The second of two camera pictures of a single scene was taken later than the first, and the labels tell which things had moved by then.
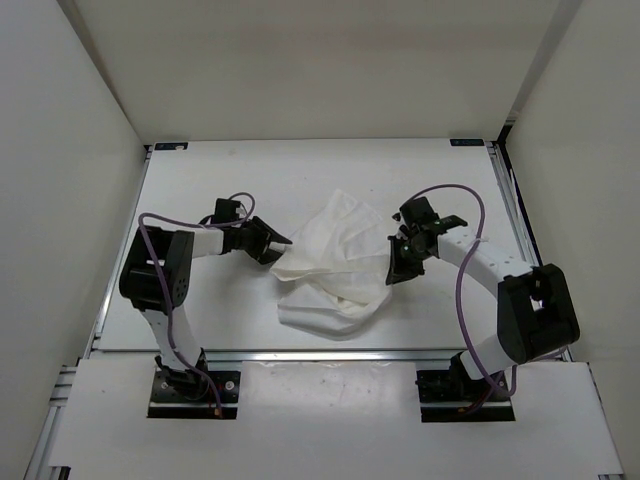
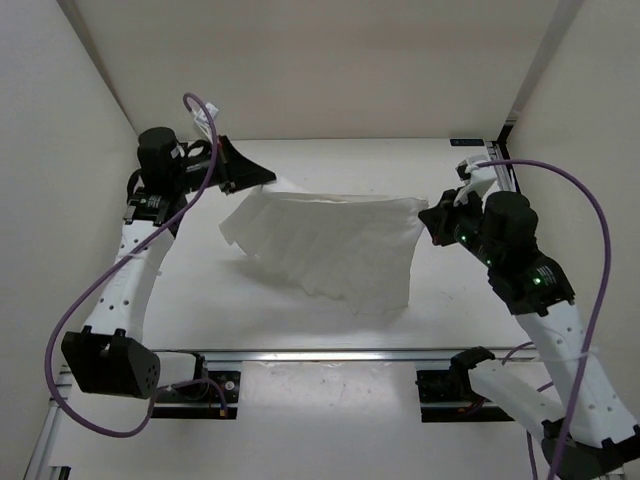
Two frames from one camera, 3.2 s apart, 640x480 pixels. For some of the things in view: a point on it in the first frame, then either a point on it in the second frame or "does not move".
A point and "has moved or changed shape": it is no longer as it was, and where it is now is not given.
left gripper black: x=264 y=235 to x=235 y=172
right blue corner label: x=467 y=142 does not move
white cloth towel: x=335 y=269 has moved or changed shape
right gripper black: x=400 y=272 to x=437 y=218
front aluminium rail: x=334 y=357 does not move
